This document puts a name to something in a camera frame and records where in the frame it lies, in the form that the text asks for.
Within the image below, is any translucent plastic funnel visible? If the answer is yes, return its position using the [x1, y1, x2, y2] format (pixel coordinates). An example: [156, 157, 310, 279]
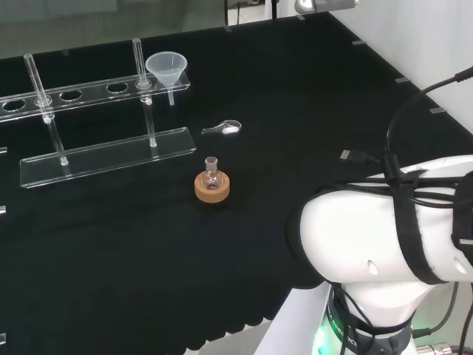
[145, 51, 189, 107]

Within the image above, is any glass weighing funnel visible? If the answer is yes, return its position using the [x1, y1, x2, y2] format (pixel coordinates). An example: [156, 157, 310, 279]
[201, 119, 243, 136]

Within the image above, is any clear acrylic funnel stand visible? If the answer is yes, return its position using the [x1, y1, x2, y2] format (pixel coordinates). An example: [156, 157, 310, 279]
[0, 38, 197, 189]

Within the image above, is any small glass round-bottom flask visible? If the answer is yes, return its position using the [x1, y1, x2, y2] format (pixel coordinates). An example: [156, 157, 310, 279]
[203, 156, 222, 191]

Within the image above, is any black bench cloth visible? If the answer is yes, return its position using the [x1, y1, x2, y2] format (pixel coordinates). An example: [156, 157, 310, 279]
[0, 10, 473, 355]

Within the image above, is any grey metal fixture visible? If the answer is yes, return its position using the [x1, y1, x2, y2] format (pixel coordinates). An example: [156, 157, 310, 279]
[294, 0, 361, 13]

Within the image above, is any cork ring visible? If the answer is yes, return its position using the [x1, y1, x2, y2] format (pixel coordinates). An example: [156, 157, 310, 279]
[194, 171, 231, 204]

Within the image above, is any black cable with flat plug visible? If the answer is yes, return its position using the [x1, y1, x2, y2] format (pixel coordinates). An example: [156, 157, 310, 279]
[340, 66, 473, 182]

